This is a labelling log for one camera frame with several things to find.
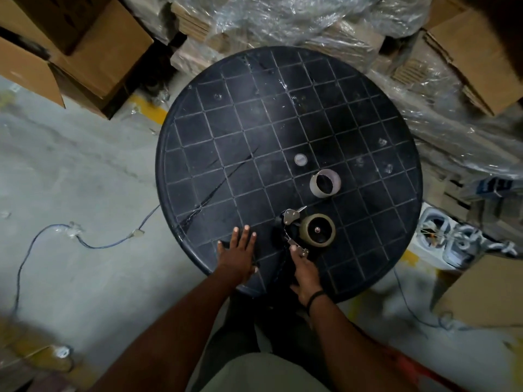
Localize person's left hand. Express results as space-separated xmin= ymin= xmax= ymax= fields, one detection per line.
xmin=217 ymin=225 xmax=259 ymax=286

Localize person's right hand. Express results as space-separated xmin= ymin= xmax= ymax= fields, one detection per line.
xmin=289 ymin=245 xmax=324 ymax=307

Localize person's right forearm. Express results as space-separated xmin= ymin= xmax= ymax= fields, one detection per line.
xmin=307 ymin=297 xmax=414 ymax=392

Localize person's left forearm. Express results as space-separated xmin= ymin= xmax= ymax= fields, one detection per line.
xmin=87 ymin=274 xmax=247 ymax=392

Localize black wristband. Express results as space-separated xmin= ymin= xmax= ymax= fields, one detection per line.
xmin=306 ymin=290 xmax=328 ymax=316

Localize person's dark trousers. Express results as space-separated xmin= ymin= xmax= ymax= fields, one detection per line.
xmin=204 ymin=290 xmax=348 ymax=392

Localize black metal tape dispenser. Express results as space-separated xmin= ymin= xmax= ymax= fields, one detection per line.
xmin=273 ymin=206 xmax=310 ymax=258

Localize brown packing tape roll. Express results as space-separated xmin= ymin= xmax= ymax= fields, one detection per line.
xmin=299 ymin=213 xmax=337 ymax=250

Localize person's grey shirt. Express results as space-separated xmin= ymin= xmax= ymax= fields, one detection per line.
xmin=189 ymin=352 xmax=332 ymax=392

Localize empty cardboard tape core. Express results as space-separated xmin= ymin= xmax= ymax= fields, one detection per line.
xmin=309 ymin=169 xmax=342 ymax=199

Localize orange red object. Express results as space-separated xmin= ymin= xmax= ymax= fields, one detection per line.
xmin=386 ymin=346 xmax=462 ymax=392

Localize white printed packaging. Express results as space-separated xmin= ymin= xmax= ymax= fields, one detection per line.
xmin=418 ymin=203 xmax=519 ymax=271

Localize plain brown cardboard box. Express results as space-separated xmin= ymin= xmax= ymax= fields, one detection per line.
xmin=434 ymin=255 xmax=523 ymax=328

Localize blurred brown cardboard piece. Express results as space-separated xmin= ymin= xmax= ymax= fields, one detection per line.
xmin=0 ymin=317 xmax=77 ymax=380

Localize plastic-wrapped stack of flat cartons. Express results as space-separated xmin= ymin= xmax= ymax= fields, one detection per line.
xmin=121 ymin=0 xmax=523 ymax=181

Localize large brown cardboard box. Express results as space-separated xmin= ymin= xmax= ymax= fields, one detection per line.
xmin=7 ymin=0 xmax=154 ymax=120

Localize open brown cardboard box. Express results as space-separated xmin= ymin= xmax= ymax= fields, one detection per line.
xmin=0 ymin=36 xmax=67 ymax=109

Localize torn brown cardboard box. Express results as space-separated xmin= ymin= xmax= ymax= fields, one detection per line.
xmin=423 ymin=7 xmax=523 ymax=117

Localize thin blue cable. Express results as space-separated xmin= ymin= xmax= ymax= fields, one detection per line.
xmin=393 ymin=268 xmax=479 ymax=333

